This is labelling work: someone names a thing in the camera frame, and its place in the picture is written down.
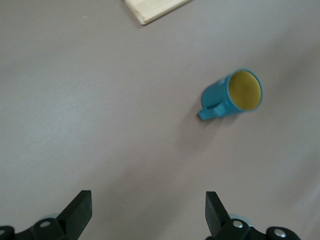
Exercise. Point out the teal mug yellow inside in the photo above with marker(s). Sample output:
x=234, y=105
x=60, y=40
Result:
x=217, y=95

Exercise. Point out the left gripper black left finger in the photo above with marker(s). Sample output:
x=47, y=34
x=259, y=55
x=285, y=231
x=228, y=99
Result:
x=75, y=215

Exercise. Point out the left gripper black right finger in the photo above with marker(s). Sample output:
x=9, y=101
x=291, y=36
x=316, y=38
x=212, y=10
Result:
x=217, y=217

